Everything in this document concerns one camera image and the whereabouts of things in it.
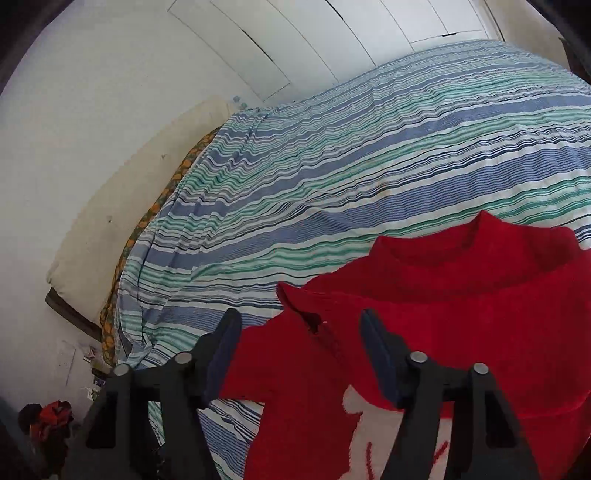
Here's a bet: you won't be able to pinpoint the red and black bag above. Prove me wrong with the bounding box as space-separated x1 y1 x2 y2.
18 401 75 444

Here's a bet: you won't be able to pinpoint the white wardrobe doors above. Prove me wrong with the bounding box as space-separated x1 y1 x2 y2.
168 0 504 104

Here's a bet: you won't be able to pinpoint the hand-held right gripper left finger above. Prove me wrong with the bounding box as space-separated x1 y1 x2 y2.
78 308 243 480

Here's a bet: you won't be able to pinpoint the red sweater with white rabbit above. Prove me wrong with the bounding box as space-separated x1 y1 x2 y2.
218 210 591 480

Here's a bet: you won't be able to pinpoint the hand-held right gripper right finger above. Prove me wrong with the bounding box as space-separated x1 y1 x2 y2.
360 308 541 480

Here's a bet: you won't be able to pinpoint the orange patterned bedsheet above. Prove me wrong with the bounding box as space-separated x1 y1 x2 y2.
99 127 222 367

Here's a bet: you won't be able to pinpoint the blue green striped blanket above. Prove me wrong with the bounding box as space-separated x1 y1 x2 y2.
113 39 591 480

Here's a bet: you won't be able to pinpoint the dark wooden bed frame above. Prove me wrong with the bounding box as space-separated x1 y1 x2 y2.
45 286 105 342

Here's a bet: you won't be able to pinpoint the cream padded headboard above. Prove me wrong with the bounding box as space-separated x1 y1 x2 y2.
46 96 241 326

